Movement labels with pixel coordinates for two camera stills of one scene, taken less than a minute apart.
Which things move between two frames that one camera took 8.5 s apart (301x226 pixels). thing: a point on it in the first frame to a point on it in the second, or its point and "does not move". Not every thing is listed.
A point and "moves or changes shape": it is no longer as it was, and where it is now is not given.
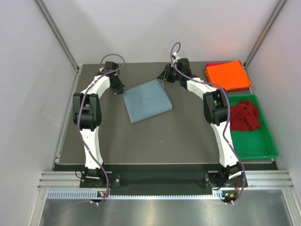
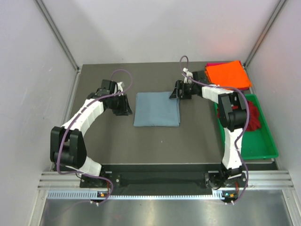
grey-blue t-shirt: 146,100 moves or changes shape
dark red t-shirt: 244,117 does not move
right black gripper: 165,75 to 180,85
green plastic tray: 260,143 does not move
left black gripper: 119,89 to 122,111
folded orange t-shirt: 231,75 does not move
